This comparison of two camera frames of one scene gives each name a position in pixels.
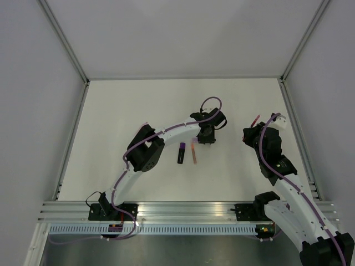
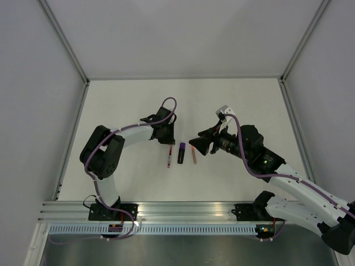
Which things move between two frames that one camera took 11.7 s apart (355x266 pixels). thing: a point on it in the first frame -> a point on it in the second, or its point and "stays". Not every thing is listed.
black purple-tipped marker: [181, 155] stays
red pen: [255, 121] -> [170, 155]
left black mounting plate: [108, 211] stays
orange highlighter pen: [193, 154] stays
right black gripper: [249, 133] -> [202, 143]
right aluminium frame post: [323, 4] stays
